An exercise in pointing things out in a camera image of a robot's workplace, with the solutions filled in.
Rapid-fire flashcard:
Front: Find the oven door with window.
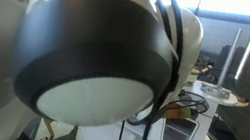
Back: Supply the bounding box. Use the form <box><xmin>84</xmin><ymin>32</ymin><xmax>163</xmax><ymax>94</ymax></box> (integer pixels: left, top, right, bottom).
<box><xmin>150</xmin><ymin>108</ymin><xmax>209</xmax><ymax>140</ymax></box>

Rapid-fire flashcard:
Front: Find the white toy kitchen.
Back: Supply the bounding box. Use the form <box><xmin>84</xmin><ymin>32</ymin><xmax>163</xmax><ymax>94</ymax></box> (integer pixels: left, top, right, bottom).
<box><xmin>120</xmin><ymin>68</ymin><xmax>242</xmax><ymax>140</ymax></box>

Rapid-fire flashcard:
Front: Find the white vertical pole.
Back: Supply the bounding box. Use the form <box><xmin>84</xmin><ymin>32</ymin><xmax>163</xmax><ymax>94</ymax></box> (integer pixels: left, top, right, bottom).
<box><xmin>215</xmin><ymin>24</ymin><xmax>245</xmax><ymax>95</ymax></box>

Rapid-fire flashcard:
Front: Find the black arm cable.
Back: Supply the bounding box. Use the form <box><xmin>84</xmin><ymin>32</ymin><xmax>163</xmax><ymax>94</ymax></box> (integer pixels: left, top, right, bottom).
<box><xmin>118</xmin><ymin>80</ymin><xmax>212</xmax><ymax>140</ymax></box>

